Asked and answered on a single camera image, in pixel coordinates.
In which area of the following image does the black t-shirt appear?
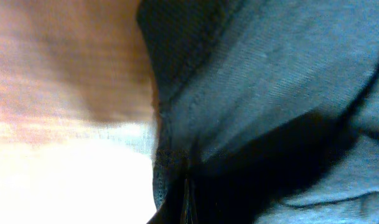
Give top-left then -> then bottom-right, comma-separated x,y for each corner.
137,0 -> 379,224

